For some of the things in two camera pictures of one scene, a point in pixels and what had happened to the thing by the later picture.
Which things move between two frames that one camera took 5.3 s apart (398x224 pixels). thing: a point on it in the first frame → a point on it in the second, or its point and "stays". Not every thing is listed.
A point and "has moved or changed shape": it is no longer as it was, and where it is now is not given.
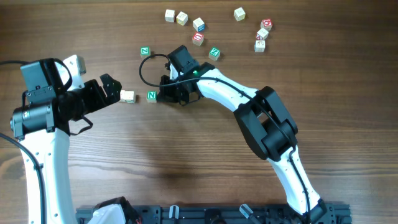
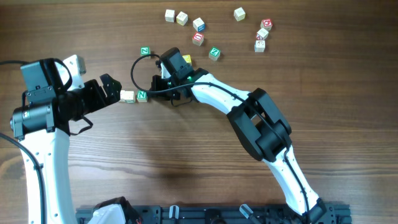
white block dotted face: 122,96 stays
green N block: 151,95 has moved or changed shape
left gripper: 98,100 stays
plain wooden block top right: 239,14 stays
